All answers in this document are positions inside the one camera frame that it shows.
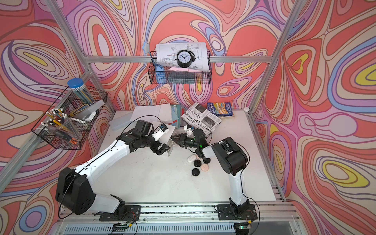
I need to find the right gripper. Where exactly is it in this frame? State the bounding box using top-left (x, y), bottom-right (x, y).
top-left (171, 133), bottom-right (199, 149)

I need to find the white drawer cabinet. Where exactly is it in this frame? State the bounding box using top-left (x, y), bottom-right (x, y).
top-left (152, 121), bottom-right (176, 157)

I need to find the black earphone case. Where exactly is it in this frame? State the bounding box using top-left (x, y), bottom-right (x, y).
top-left (203, 158), bottom-right (211, 164)
top-left (193, 159), bottom-right (202, 167)
top-left (192, 168), bottom-right (200, 177)

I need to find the clear plastic drawer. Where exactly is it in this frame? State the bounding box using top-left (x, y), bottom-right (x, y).
top-left (166, 144), bottom-right (175, 157)

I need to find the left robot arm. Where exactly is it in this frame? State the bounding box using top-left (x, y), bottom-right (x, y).
top-left (55, 120), bottom-right (170, 218)

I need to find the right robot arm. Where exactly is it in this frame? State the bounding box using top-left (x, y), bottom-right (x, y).
top-left (170, 129), bottom-right (258, 223)

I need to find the white oblong earphone case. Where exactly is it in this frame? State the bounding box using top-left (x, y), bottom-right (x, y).
top-left (187, 154), bottom-right (197, 163)

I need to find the stack of folders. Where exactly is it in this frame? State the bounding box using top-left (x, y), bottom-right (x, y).
top-left (170, 104), bottom-right (183, 128)

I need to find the folded newspaper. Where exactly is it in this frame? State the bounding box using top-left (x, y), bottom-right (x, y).
top-left (182, 102), bottom-right (221, 137)

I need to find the white book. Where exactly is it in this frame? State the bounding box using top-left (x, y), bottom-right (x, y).
top-left (130, 103), bottom-right (172, 124)

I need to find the pink earphone case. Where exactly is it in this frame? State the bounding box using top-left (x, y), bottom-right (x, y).
top-left (200, 164), bottom-right (209, 172)

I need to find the blue magazine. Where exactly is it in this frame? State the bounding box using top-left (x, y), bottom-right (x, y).
top-left (207, 102), bottom-right (234, 118)

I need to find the black alarm clock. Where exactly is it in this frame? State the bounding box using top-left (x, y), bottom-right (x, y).
top-left (176, 50), bottom-right (195, 68)

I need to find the white stapler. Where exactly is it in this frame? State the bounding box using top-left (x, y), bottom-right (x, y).
top-left (72, 100), bottom-right (105, 120)

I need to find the white drawing paper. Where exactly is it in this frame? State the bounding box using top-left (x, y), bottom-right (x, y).
top-left (156, 43), bottom-right (210, 71)

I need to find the blue lid pencil jar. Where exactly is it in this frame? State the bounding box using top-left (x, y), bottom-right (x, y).
top-left (67, 78), bottom-right (95, 105)

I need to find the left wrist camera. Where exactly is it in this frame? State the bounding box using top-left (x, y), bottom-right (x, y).
top-left (152, 123), bottom-right (168, 141)

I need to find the black wire wall basket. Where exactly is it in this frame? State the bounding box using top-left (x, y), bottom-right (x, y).
top-left (148, 50), bottom-right (212, 85)

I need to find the black wire side basket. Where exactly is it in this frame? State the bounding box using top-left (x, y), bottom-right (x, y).
top-left (31, 86), bottom-right (108, 150)

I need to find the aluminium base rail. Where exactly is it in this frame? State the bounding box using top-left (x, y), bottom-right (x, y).
top-left (49, 202), bottom-right (308, 235)

